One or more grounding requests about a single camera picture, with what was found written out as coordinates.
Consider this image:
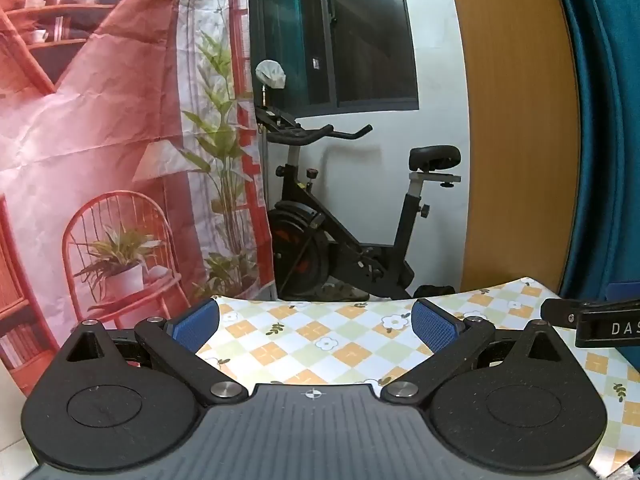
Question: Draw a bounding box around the checkered flower tablecloth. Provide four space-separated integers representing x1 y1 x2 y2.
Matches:
194 275 640 479

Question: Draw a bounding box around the red printed backdrop cloth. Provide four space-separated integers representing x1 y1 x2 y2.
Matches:
0 0 279 397

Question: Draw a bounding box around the dark window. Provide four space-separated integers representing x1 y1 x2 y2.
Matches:
247 0 420 117

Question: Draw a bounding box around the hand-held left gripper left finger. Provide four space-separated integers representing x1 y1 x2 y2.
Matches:
59 297 249 407

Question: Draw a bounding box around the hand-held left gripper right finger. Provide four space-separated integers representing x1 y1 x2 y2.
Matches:
381 298 573 407

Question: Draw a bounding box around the white cloth cap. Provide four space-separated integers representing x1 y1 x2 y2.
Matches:
255 59 287 90

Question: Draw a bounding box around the wooden chair back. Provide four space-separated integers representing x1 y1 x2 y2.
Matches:
444 0 584 294

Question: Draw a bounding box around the black exercise bike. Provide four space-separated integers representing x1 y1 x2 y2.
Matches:
254 105 463 302

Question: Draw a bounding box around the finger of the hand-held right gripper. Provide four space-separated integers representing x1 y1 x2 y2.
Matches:
541 298 582 331

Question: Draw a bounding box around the teal curtain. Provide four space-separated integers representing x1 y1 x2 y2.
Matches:
547 0 640 302

